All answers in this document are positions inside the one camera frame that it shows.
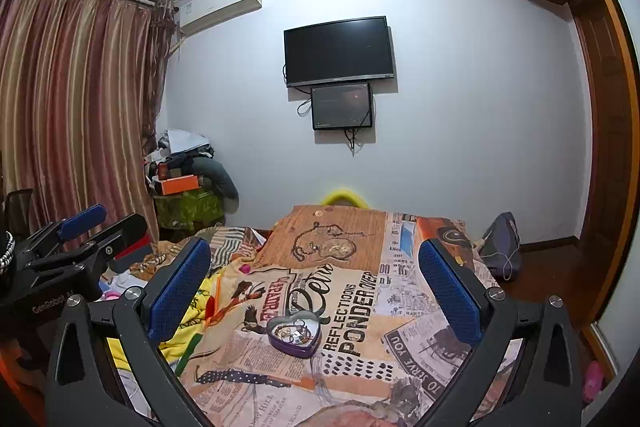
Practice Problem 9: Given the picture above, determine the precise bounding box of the red box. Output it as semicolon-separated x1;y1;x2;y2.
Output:
111;234;153;273

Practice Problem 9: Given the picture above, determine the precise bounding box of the printed blanket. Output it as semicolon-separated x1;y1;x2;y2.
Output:
172;204;523;427

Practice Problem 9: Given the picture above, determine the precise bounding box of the black monitor cable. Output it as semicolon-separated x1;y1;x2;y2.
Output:
345;127;366;156

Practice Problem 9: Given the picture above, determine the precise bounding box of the red braided bracelet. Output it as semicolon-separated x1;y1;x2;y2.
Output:
271;323;301;343

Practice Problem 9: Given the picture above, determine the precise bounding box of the small black wall monitor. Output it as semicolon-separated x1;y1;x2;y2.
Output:
310;82;374;131

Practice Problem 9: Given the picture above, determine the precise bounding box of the striped curtain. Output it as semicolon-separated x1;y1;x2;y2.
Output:
0;0;176;248

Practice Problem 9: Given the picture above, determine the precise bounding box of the yellow plastic object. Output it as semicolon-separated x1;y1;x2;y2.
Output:
320;188;371;209

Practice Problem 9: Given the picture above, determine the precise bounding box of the red cord blue bead bracelet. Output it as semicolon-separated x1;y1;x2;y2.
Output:
295;319;317;344

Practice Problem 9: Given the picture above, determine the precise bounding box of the white air conditioner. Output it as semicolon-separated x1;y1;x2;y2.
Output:
177;0;263;36

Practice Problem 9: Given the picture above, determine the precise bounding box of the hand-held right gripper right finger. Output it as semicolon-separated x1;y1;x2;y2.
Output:
417;237;583;427

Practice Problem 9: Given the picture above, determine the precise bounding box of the black white braided cable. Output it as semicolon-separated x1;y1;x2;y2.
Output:
0;231;15;270

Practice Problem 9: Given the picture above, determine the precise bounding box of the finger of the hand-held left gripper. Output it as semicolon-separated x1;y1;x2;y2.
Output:
29;213;149;299
17;204;109;269

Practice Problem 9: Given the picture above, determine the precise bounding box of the green patterned cloth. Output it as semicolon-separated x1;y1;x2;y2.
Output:
152;189;226;230

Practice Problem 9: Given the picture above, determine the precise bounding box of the purple heart-shaped tin box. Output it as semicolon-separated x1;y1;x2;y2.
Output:
265;312;323;359

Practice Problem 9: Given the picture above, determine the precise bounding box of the wooden door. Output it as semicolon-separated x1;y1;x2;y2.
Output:
557;0;640;325

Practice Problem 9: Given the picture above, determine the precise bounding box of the orange box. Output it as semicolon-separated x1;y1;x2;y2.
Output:
159;174;201;196

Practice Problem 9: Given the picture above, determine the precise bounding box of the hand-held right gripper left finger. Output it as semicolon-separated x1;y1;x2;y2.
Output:
45;237;213;427

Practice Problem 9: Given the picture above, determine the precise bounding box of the grey bag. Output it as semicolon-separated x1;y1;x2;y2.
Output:
480;212;522;280

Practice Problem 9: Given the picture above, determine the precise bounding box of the black chair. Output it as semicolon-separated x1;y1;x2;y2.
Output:
4;188;35;238

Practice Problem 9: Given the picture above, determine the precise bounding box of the black wall television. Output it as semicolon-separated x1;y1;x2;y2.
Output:
283;16;393;88

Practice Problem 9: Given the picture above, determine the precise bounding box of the yellow cloth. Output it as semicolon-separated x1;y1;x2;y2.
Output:
105;269;223;370

